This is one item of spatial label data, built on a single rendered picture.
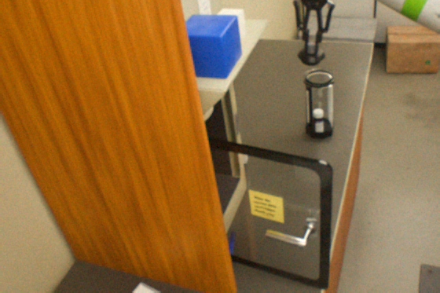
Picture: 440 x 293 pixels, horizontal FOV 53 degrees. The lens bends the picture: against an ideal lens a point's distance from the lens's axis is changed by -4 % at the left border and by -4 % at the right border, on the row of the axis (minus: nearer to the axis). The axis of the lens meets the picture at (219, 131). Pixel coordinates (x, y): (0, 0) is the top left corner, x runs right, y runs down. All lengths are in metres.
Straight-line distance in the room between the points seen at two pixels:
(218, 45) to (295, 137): 0.85
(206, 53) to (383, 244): 1.85
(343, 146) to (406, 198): 1.23
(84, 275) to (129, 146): 0.55
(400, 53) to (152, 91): 3.15
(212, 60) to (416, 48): 3.05
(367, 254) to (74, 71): 1.92
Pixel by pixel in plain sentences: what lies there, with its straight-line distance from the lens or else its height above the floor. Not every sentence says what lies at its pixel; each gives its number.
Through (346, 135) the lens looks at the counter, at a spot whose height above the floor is 0.94.
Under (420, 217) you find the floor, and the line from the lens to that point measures 2.69.
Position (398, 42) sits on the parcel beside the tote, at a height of 0.28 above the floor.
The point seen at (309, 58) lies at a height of 1.24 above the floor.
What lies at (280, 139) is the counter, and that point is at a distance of 1.63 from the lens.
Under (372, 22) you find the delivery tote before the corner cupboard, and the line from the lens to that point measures 3.98.
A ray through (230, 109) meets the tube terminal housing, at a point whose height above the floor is 1.24.
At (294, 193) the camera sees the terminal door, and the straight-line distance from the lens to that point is 0.92.
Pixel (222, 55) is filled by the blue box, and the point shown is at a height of 1.56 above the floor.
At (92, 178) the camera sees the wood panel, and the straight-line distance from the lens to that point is 1.06.
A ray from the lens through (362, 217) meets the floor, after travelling 2.63.
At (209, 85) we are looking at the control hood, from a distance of 0.86.
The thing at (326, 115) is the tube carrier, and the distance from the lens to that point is 1.57.
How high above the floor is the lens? 1.94
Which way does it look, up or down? 36 degrees down
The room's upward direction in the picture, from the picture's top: 10 degrees counter-clockwise
